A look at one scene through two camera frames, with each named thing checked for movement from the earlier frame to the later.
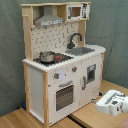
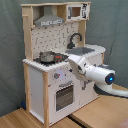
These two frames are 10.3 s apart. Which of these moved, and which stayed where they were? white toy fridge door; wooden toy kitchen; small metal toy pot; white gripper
Moved: white gripper
Stayed: white toy fridge door; wooden toy kitchen; small metal toy pot
